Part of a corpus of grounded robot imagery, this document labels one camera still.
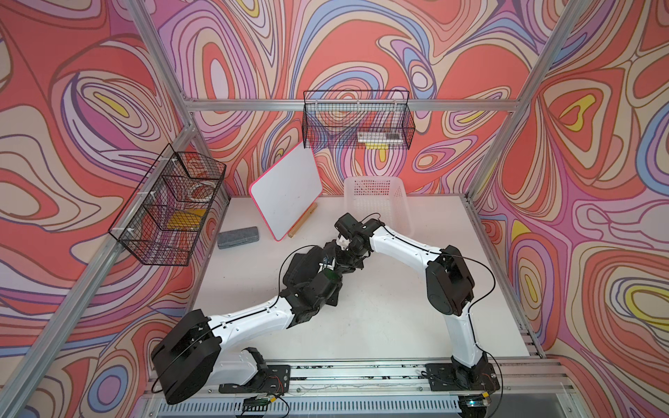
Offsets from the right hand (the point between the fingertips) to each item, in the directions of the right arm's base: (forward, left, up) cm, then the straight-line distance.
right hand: (337, 277), depth 87 cm
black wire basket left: (+7, +49, +24) cm, 55 cm away
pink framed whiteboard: (+17, +15, +25) cm, 33 cm away
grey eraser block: (+21, +39, -3) cm, 44 cm away
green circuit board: (-33, +23, -6) cm, 41 cm away
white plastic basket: (+43, -23, -5) cm, 49 cm away
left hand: (-3, 0, +1) cm, 3 cm away
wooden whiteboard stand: (+29, +13, -2) cm, 32 cm away
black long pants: (+5, +12, +1) cm, 12 cm away
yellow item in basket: (+6, +41, +26) cm, 49 cm away
